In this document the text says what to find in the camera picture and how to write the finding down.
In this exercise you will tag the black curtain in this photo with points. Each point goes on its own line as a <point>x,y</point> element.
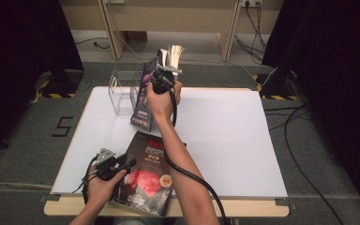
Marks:
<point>18,62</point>
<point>340,78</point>

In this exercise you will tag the person's left hand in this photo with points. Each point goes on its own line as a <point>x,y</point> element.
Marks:
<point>101,192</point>

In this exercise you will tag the white wall socket black plug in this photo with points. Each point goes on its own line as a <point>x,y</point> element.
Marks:
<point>251,2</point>

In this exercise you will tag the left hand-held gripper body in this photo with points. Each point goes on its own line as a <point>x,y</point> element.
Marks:
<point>107,170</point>

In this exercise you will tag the black and red magazine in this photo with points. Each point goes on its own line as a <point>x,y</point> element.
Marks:
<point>143,187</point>

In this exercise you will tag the black stand base striped tape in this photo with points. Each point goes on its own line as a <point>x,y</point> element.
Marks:
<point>278,86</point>
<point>61,84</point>

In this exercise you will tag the clear acrylic file rack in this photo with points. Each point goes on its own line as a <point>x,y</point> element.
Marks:
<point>122,93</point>

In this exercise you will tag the person's right hand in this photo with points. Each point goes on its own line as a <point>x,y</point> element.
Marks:
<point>161,106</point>

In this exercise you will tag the beige office desk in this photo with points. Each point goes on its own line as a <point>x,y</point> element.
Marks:
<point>168,18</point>

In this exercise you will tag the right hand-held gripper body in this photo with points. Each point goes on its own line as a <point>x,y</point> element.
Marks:
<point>162,84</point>

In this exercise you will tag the purple cover magazine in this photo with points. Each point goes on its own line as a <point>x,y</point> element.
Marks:
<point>143,100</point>
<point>163,57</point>

